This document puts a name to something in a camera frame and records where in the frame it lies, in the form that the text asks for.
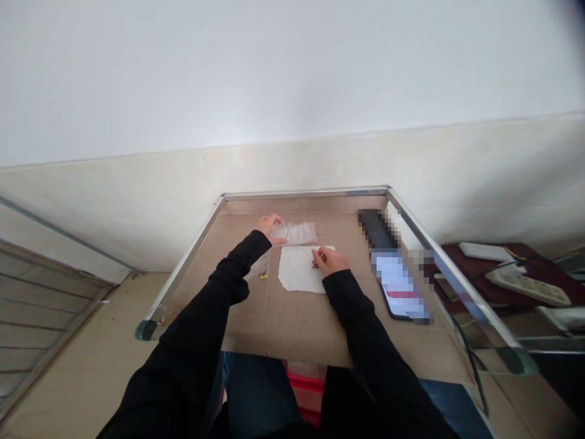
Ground person's left hand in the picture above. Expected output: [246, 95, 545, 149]
[257, 213, 287, 238]

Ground person's right hand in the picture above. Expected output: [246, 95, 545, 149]
[312, 246, 352, 278]

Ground small clear red-striped bag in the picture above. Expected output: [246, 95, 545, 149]
[270, 221, 291, 246]

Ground white paper sheet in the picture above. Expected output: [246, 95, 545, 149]
[277, 245, 336, 294]

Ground pile of zip bags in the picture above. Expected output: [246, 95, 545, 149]
[284, 219, 317, 245]

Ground clear plastic bag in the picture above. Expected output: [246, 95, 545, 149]
[243, 250, 272, 281]

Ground black rectangular device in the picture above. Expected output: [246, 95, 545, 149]
[357, 208, 404, 258]

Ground brown cardboard sheet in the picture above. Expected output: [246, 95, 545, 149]
[168, 206, 477, 386]

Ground black smartphone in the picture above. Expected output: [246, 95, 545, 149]
[369, 248, 434, 324]

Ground red plastic stool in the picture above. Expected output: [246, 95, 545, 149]
[285, 360, 328, 430]

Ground person's legs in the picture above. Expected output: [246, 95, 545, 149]
[214, 351, 497, 439]

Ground white flat box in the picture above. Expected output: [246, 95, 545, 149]
[458, 241, 514, 263]

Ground white power strip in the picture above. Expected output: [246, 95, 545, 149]
[484, 268, 573, 308]

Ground dark red side table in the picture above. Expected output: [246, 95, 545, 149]
[424, 241, 585, 322]

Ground glass table with metal frame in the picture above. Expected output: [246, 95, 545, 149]
[134, 184, 539, 377]

